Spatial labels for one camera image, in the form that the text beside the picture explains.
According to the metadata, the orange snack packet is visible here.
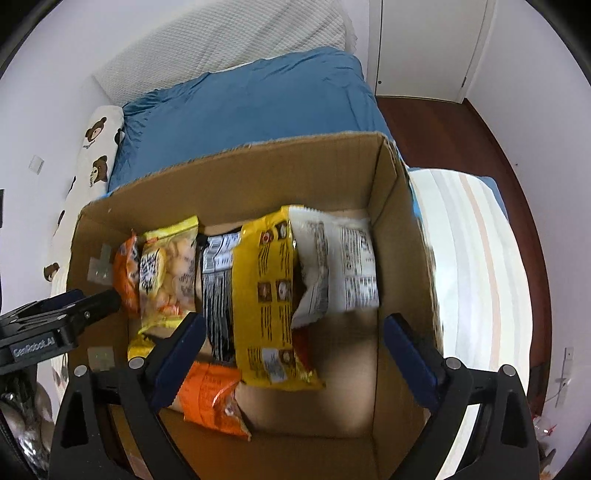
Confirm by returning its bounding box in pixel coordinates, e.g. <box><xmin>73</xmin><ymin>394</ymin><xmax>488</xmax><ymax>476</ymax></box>
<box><xmin>112</xmin><ymin>231</ymin><xmax>140</xmax><ymax>319</ymax></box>

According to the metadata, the yellow crisp bag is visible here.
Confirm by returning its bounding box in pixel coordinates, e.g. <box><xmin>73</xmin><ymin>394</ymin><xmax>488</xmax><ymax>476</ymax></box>
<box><xmin>127</xmin><ymin>334</ymin><xmax>155</xmax><ymax>361</ymax></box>

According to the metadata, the yellow biscuit snack bag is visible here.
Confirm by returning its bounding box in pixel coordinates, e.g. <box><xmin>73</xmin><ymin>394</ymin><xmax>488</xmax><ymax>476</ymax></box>
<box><xmin>138</xmin><ymin>216</ymin><xmax>199</xmax><ymax>338</ymax></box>

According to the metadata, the bear print long pillow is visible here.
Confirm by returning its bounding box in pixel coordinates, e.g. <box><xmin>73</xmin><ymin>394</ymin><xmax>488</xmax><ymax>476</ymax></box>
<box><xmin>44</xmin><ymin>105</ymin><xmax>124</xmax><ymax>296</ymax></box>

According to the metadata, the orange puffed snack bag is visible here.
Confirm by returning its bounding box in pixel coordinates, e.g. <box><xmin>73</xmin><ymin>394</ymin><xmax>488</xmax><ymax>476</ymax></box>
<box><xmin>170</xmin><ymin>362</ymin><xmax>252</xmax><ymax>441</ymax></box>

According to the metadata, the cardboard box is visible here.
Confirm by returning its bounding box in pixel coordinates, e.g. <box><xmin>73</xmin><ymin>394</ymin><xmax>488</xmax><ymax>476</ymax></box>
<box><xmin>67</xmin><ymin>133</ymin><xmax>437</xmax><ymax>479</ymax></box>

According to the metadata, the black silver snack packet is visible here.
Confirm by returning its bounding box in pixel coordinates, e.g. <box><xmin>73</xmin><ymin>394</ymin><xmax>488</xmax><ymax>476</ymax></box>
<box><xmin>201</xmin><ymin>230</ymin><xmax>240</xmax><ymax>364</ymax></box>

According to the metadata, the yellow noodle packet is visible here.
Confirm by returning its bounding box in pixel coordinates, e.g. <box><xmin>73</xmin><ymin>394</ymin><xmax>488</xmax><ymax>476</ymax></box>
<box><xmin>231</xmin><ymin>206</ymin><xmax>325</xmax><ymax>392</ymax></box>

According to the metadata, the white silver snack packet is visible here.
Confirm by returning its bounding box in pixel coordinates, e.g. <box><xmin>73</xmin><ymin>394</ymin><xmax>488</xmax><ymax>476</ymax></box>
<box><xmin>288</xmin><ymin>206</ymin><xmax>380</xmax><ymax>329</ymax></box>

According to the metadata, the white textured headboard pillow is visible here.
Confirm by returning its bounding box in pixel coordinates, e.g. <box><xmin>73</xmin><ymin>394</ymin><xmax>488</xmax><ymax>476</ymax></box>
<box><xmin>93</xmin><ymin>1</ymin><xmax>356</xmax><ymax>106</ymax></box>

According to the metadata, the blue bed sheet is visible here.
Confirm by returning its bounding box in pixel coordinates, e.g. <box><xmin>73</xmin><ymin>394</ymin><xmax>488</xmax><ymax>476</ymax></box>
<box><xmin>107</xmin><ymin>47</ymin><xmax>390</xmax><ymax>191</ymax></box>

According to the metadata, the white door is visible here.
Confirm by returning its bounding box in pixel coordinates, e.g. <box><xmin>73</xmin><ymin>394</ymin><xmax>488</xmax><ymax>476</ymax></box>
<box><xmin>367</xmin><ymin>0</ymin><xmax>496</xmax><ymax>103</ymax></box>

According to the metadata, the wall socket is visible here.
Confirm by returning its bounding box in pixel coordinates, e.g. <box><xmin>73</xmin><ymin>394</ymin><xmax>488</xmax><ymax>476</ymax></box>
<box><xmin>28</xmin><ymin>155</ymin><xmax>44</xmax><ymax>175</ymax></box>

